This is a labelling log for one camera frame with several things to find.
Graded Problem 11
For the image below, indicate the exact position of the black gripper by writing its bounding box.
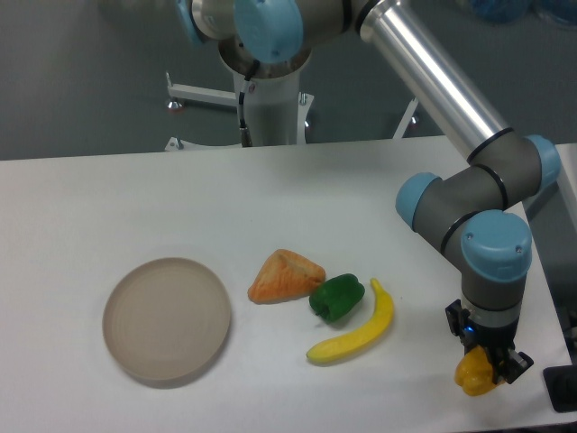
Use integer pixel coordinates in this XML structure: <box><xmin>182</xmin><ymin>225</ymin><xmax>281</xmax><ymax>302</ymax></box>
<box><xmin>445</xmin><ymin>299</ymin><xmax>534</xmax><ymax>384</ymax></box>

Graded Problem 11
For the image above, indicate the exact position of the yellow toy bell pepper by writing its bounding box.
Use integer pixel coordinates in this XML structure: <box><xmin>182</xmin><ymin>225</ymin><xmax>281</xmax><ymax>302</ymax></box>
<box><xmin>453</xmin><ymin>346</ymin><xmax>503</xmax><ymax>397</ymax></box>

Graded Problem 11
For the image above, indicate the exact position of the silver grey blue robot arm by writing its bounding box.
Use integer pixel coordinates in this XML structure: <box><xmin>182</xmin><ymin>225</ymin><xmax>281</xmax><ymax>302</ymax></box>
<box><xmin>176</xmin><ymin>1</ymin><xmax>561</xmax><ymax>382</ymax></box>

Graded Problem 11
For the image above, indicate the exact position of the green toy bell pepper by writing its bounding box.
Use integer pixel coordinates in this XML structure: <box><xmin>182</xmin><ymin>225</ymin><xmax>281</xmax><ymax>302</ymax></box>
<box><xmin>309</xmin><ymin>273</ymin><xmax>365</xmax><ymax>323</ymax></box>

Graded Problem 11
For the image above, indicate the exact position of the beige round plate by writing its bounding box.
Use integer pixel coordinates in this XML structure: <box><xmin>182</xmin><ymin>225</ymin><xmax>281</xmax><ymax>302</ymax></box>
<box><xmin>102</xmin><ymin>257</ymin><xmax>232</xmax><ymax>388</ymax></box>

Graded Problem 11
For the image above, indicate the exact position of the black device at table edge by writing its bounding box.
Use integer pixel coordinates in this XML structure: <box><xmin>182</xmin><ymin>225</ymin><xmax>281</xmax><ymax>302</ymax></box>
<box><xmin>543</xmin><ymin>365</ymin><xmax>576</xmax><ymax>413</ymax></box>

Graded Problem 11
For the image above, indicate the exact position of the yellow toy banana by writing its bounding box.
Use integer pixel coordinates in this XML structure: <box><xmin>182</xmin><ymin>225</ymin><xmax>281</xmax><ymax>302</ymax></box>
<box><xmin>306</xmin><ymin>278</ymin><xmax>395</xmax><ymax>365</ymax></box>

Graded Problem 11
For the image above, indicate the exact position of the orange toy bread wedge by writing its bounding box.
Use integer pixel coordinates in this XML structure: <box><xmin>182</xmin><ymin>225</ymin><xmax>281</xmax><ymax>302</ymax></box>
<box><xmin>247</xmin><ymin>249</ymin><xmax>326</xmax><ymax>304</ymax></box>

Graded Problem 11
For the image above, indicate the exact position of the blue object top right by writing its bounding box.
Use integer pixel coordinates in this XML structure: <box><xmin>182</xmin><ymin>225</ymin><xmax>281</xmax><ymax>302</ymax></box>
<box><xmin>461</xmin><ymin>0</ymin><xmax>576</xmax><ymax>30</ymax></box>

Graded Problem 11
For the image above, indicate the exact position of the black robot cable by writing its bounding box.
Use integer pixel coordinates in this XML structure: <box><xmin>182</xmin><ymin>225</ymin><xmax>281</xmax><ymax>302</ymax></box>
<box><xmin>237</xmin><ymin>59</ymin><xmax>261</xmax><ymax>148</ymax></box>

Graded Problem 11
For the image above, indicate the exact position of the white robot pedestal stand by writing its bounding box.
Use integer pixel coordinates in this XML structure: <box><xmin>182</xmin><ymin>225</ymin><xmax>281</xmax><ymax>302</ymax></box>
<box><xmin>166</xmin><ymin>35</ymin><xmax>425</xmax><ymax>151</ymax></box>

